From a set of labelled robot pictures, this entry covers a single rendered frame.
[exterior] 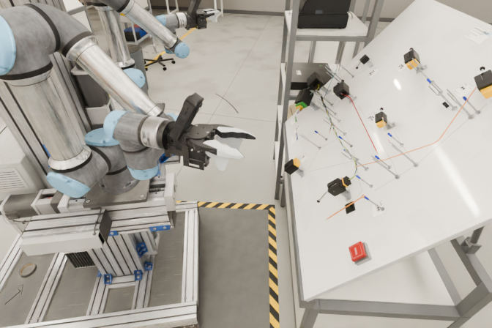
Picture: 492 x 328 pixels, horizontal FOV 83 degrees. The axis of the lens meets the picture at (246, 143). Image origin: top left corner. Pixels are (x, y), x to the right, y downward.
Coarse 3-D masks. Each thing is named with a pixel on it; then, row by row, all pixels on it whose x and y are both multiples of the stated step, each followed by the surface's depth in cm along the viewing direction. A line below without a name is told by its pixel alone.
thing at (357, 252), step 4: (356, 244) 92; (360, 244) 91; (348, 248) 94; (352, 248) 93; (356, 248) 92; (360, 248) 90; (352, 252) 92; (356, 252) 91; (360, 252) 90; (364, 252) 89; (352, 256) 91; (356, 256) 90; (360, 256) 89; (364, 256) 89; (352, 260) 90; (356, 260) 90
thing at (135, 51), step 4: (128, 44) 397; (132, 44) 398; (128, 48) 383; (132, 48) 383; (136, 48) 383; (140, 48) 384; (108, 52) 373; (132, 52) 371; (136, 52) 374; (140, 52) 379; (132, 56) 370; (136, 56) 375; (140, 56) 381; (136, 60) 378; (140, 60) 383; (136, 64) 380; (140, 64) 386; (144, 64) 399; (136, 68) 383; (140, 68) 388; (144, 68) 399; (144, 72) 400; (144, 76) 402; (148, 88) 420
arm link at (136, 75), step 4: (132, 68) 138; (128, 72) 135; (132, 72) 135; (136, 72) 135; (140, 72) 136; (132, 76) 133; (136, 76) 133; (140, 76) 134; (136, 80) 132; (140, 80) 133; (144, 80) 137; (140, 84) 134; (144, 84) 137; (144, 88) 137
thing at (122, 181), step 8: (128, 168) 104; (104, 176) 101; (112, 176) 100; (120, 176) 102; (128, 176) 104; (104, 184) 102; (112, 184) 102; (120, 184) 102; (128, 184) 104; (136, 184) 107; (104, 192) 104; (112, 192) 103; (120, 192) 103
